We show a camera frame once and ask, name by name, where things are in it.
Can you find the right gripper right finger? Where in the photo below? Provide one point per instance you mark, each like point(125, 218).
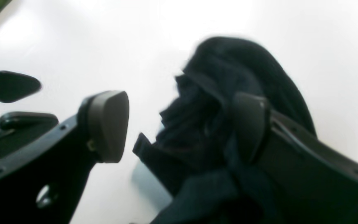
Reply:
point(313, 184)

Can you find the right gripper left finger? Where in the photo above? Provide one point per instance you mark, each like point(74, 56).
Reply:
point(42, 183)

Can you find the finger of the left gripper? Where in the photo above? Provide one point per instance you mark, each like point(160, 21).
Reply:
point(15, 86)
point(18, 129)

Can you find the black graphic print T-shirt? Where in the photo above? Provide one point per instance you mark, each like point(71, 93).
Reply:
point(195, 155)

